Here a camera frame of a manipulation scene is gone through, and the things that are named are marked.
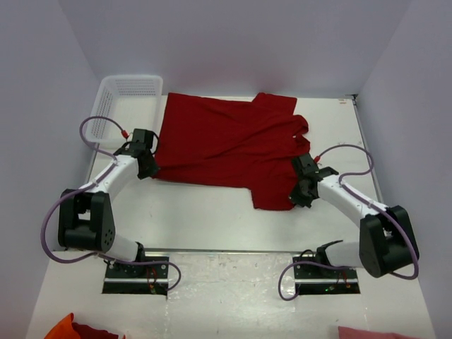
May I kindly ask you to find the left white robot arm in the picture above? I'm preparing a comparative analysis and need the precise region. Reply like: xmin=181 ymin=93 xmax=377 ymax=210
xmin=58 ymin=129 xmax=160 ymax=278

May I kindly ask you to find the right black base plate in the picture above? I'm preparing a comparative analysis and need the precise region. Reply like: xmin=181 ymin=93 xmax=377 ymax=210
xmin=293 ymin=264 xmax=360 ymax=296

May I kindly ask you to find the pink folded cloth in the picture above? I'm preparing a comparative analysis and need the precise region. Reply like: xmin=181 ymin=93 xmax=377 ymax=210
xmin=338 ymin=326 xmax=407 ymax=339

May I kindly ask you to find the red t shirt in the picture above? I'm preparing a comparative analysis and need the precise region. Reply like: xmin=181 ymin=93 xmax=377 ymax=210
xmin=155 ymin=93 xmax=310 ymax=211

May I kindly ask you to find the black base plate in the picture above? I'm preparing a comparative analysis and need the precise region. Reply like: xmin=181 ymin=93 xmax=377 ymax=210
xmin=102 ymin=261 xmax=169 ymax=296
xmin=293 ymin=264 xmax=360 ymax=296

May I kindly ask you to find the white plastic mesh basket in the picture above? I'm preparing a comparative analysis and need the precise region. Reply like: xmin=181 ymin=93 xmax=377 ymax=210
xmin=85 ymin=75 xmax=163 ymax=150

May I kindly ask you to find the dark red folded cloth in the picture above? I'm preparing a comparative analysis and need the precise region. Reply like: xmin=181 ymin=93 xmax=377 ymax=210
xmin=72 ymin=323 xmax=126 ymax=339

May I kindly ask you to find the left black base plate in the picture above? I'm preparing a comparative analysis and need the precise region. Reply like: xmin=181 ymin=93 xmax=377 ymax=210
xmin=102 ymin=261 xmax=169 ymax=296

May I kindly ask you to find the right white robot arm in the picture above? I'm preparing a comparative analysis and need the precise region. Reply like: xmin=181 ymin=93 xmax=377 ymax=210
xmin=290 ymin=153 xmax=420 ymax=280

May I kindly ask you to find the orange folded cloth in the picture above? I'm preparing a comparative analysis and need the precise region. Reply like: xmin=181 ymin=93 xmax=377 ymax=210
xmin=44 ymin=313 xmax=81 ymax=339

